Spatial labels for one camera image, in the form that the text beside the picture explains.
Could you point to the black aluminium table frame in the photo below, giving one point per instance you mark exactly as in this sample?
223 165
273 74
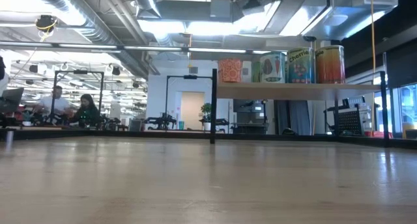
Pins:
163 134

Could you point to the black machine cabinet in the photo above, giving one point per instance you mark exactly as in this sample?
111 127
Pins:
251 126

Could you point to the blue cherries can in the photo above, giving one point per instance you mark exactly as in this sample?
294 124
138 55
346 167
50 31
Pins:
300 66

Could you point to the potted green plant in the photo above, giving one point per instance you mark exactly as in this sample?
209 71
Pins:
206 110

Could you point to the red object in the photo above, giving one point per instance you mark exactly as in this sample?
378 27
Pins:
378 134

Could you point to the dark monitor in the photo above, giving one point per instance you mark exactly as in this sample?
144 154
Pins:
11 98

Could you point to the background black robot arm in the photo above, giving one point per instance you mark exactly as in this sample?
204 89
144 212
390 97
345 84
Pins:
161 121

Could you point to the teal cup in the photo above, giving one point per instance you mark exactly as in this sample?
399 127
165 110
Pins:
181 125

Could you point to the black pegboard cart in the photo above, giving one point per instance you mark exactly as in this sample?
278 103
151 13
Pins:
350 123

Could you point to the orange gradient can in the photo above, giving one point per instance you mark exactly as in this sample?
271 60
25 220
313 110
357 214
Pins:
330 64

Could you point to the grey curtain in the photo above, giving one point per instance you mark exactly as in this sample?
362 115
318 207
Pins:
296 118

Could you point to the wooden shelf with black posts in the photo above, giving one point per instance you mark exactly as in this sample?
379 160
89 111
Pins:
293 91

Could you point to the white vegetable can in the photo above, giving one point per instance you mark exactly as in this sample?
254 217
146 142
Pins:
273 67

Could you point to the black gantry frame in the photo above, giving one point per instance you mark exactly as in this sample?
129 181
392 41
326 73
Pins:
190 77
78 72

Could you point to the yellow bin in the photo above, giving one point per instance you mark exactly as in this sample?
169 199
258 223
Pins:
408 128

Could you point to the person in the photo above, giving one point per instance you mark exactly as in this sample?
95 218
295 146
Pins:
86 113
55 103

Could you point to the orange patterned can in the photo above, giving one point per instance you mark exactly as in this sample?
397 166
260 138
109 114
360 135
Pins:
230 71

